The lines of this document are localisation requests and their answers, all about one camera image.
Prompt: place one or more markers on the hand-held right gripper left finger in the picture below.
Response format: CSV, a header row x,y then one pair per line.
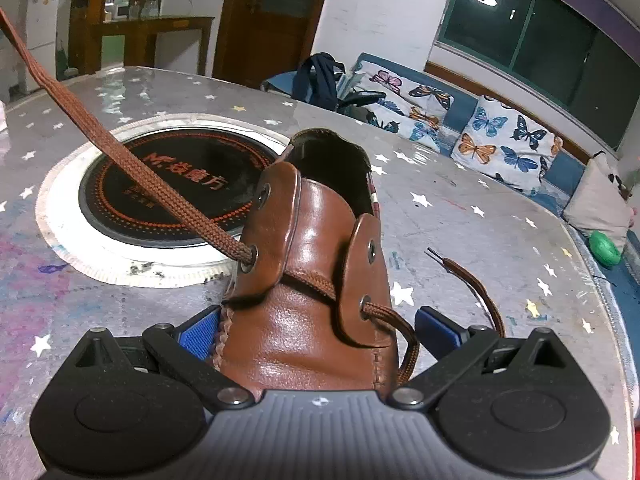
x,y
197,335

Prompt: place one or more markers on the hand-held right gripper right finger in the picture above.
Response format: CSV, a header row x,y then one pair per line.
x,y
440,330

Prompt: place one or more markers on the brown leather shoe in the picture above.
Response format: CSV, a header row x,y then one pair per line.
x,y
310,270

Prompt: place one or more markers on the brown shoelace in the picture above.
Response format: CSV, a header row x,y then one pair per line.
x,y
125,160

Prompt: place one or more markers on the grey star-print tablecloth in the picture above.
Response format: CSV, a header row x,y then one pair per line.
x,y
475,260

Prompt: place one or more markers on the black round induction hob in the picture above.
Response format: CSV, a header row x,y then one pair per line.
x,y
210,155

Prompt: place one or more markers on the butterfly print cushion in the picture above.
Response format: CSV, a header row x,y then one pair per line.
x,y
505,145
395,100

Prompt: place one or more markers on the blue sofa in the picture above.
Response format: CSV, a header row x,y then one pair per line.
x,y
567,175

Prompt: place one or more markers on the beige pillow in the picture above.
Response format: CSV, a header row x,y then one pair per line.
x,y
595,200

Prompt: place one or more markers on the black plastic object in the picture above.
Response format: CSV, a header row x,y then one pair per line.
x,y
360,97

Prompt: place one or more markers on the blue cloth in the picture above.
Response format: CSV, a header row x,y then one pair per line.
x,y
280,82

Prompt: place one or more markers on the dark navy backpack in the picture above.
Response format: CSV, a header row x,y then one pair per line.
x,y
320,80

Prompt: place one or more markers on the wooden console table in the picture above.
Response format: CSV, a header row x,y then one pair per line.
x,y
150,35

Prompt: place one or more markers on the dark glass window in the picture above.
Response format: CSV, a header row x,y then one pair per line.
x,y
500,20

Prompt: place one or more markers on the brown wooden door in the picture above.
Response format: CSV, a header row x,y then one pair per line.
x,y
270,25

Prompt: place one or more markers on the glass jar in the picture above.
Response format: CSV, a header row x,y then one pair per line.
x,y
134,10
150,6

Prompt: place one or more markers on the white refrigerator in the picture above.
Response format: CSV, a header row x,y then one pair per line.
x,y
42,25

